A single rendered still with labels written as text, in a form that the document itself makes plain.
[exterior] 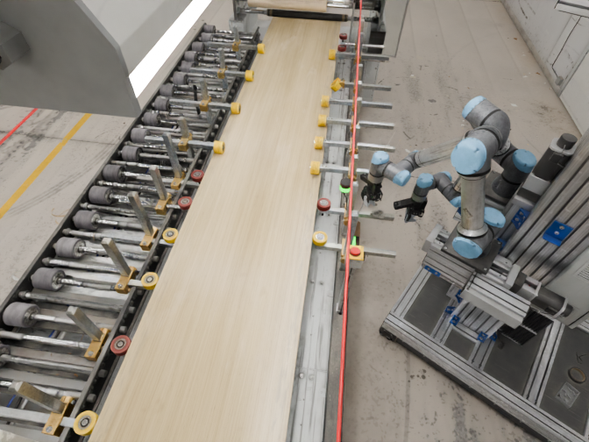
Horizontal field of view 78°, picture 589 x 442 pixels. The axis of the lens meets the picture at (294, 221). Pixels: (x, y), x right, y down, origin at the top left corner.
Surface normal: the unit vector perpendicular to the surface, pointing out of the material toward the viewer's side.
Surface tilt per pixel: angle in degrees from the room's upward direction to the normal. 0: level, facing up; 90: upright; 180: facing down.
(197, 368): 0
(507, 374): 0
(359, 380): 0
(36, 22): 90
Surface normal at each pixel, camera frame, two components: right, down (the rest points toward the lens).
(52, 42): -0.14, 0.76
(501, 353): 0.02, -0.64
